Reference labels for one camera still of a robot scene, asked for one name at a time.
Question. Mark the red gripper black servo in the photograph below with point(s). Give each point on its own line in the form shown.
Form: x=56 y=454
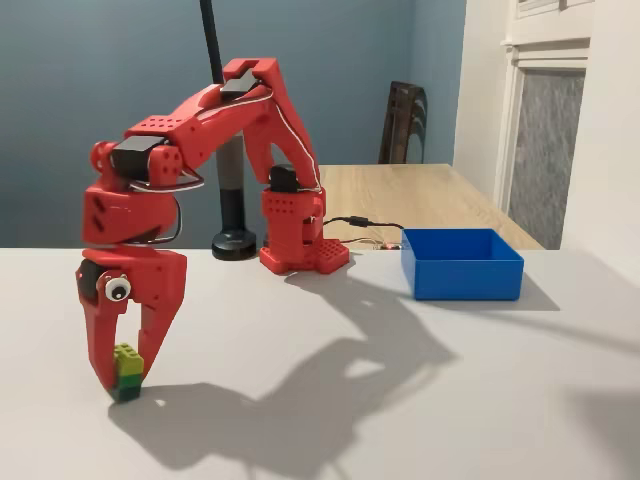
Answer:
x=152 y=274

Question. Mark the green lego brick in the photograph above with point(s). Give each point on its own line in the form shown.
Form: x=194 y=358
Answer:
x=129 y=372

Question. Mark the red robot arm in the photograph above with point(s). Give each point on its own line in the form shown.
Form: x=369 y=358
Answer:
x=240 y=110

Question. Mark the blue plastic bin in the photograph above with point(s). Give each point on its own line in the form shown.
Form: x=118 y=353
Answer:
x=462 y=275

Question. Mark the white googly eye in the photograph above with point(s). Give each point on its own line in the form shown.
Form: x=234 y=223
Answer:
x=118 y=289

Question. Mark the black gooseneck stand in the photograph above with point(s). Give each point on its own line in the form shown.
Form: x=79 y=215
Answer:
x=232 y=220

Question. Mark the small controller board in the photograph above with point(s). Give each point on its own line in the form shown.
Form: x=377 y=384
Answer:
x=387 y=245

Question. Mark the light wooden table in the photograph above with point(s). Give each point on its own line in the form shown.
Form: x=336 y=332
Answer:
x=415 y=200

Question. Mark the dark wooden chair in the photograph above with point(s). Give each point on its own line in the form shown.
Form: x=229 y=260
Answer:
x=404 y=125

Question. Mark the white window frame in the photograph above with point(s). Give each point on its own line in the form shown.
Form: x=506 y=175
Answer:
x=545 y=125

